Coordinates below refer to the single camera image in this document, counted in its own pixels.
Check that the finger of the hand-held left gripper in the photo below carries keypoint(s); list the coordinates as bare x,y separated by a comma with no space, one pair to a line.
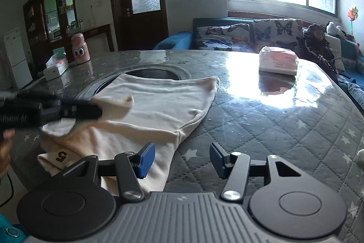
82,111

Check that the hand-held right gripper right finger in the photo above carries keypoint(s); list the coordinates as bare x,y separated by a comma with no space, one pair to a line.
217,159

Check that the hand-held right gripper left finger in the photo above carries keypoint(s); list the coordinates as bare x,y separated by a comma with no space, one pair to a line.
148,159

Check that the cream shirt with number print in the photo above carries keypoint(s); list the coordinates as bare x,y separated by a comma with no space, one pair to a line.
159,106

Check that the person's left hand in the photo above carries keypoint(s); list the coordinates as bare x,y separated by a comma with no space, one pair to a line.
5,149

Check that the white box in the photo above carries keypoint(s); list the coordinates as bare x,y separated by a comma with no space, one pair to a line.
54,72

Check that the grey star quilted table cover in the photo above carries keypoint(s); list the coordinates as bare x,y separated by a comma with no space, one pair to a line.
256,129

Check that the white refrigerator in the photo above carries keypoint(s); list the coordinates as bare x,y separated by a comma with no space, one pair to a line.
17,58

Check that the teal pink tissue box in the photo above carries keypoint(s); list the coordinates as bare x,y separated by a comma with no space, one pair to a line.
58,61

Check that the pink cartoon bottle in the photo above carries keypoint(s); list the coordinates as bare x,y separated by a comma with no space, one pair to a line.
79,49

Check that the wooden sideboard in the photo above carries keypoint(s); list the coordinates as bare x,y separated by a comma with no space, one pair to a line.
99,39

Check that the dark wooden display cabinet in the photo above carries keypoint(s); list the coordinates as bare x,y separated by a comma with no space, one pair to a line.
35,18

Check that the blue sofa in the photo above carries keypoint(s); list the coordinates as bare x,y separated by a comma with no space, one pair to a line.
173,41

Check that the teal clothing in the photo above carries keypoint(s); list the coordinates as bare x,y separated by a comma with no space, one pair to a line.
8,228

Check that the pink white tissue pack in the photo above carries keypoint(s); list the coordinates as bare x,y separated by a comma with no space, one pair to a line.
277,59

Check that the butterfly print cushion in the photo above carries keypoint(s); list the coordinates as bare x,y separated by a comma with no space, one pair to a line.
224,37
277,31

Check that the white cushion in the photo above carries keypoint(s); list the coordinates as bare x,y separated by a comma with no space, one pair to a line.
335,51

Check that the white plush toy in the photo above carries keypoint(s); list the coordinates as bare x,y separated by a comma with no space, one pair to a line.
334,28

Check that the colourful pinwheel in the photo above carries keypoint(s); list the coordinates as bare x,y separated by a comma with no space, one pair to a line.
352,14

